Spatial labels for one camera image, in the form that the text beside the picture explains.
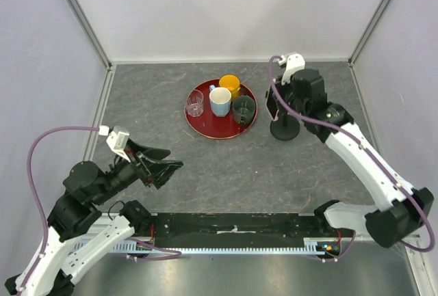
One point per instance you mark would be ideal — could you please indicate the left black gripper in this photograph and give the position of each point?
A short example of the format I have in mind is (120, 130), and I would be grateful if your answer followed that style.
(159, 172)

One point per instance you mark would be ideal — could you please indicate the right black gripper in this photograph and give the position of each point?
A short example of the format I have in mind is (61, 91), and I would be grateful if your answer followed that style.
(282, 87)

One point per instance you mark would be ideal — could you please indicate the black phone stand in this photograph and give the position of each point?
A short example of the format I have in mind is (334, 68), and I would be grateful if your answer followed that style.
(285, 127)

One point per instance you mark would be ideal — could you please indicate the phone with pink case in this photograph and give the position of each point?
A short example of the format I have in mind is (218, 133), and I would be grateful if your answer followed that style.
(271, 105)

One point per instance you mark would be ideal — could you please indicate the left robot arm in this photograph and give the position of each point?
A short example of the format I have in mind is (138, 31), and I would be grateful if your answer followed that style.
(56, 267)

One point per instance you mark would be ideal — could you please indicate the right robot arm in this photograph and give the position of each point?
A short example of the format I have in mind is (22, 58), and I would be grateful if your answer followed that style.
(399, 208)

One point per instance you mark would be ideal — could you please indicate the dark green glass mug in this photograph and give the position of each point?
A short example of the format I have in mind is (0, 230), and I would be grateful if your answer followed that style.
(243, 110)

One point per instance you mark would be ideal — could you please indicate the yellow mug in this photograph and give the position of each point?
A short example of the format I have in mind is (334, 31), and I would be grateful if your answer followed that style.
(232, 83)

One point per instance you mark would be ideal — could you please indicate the light blue mug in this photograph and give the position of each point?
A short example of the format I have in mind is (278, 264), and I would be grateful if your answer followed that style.
(220, 100)

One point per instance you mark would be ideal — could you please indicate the clear plastic cup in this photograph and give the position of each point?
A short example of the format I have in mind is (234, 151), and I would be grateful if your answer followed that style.
(194, 103)

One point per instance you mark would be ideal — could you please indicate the red round tray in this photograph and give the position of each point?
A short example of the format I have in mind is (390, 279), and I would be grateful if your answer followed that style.
(211, 126)

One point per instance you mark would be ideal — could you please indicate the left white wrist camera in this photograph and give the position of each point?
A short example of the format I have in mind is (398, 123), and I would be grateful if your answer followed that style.
(116, 139)

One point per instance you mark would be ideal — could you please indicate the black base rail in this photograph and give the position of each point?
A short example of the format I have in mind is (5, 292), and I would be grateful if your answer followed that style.
(237, 230)

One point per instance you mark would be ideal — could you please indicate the slotted cable duct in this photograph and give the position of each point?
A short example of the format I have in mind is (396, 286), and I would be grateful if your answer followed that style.
(309, 248)

